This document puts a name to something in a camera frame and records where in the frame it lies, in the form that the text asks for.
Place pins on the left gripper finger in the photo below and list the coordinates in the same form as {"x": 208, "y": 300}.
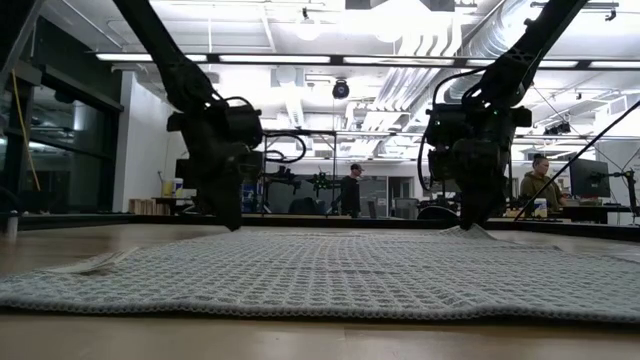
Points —
{"x": 225, "y": 210}

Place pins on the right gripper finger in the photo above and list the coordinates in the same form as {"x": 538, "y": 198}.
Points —
{"x": 475, "y": 210}

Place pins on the grey waffle microfiber towel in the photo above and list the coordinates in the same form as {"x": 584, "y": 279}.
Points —
{"x": 320, "y": 275}

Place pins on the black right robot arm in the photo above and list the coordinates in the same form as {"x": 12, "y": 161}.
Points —
{"x": 530, "y": 45}

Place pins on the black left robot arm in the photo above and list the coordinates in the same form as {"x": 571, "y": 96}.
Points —
{"x": 165, "y": 55}

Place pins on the background black robot arm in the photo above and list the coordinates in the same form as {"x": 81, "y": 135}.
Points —
{"x": 284, "y": 175}
{"x": 320, "y": 181}

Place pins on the black round chair back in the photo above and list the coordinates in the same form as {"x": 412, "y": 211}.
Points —
{"x": 437, "y": 213}

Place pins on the white plastic container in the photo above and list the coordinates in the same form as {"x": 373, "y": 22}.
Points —
{"x": 178, "y": 187}

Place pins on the black computer monitor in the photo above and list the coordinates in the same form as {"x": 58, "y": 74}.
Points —
{"x": 182, "y": 172}
{"x": 589, "y": 177}

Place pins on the yellow bucket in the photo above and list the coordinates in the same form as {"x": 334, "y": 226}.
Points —
{"x": 167, "y": 189}

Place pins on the person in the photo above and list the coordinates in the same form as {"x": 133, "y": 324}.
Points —
{"x": 537, "y": 187}
{"x": 350, "y": 192}

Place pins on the grey office chair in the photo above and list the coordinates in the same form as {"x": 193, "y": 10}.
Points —
{"x": 406, "y": 206}

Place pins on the stack of wooden blocks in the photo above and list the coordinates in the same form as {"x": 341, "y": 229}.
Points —
{"x": 142, "y": 205}

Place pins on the black ceiling spotlight cluster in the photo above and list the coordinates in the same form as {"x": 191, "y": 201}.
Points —
{"x": 557, "y": 128}

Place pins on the black beam with light bars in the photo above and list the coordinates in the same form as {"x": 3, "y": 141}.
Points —
{"x": 275, "y": 59}

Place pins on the dark background desk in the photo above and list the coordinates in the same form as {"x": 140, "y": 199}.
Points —
{"x": 595, "y": 212}

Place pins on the white round ceiling lamp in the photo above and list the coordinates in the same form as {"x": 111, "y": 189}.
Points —
{"x": 307, "y": 30}

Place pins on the black background rig frame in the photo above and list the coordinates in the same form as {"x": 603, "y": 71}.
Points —
{"x": 300, "y": 133}

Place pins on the black aluminium table frame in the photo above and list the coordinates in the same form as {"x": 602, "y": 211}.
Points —
{"x": 75, "y": 220}

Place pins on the white table post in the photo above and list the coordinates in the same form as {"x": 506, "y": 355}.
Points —
{"x": 11, "y": 225}

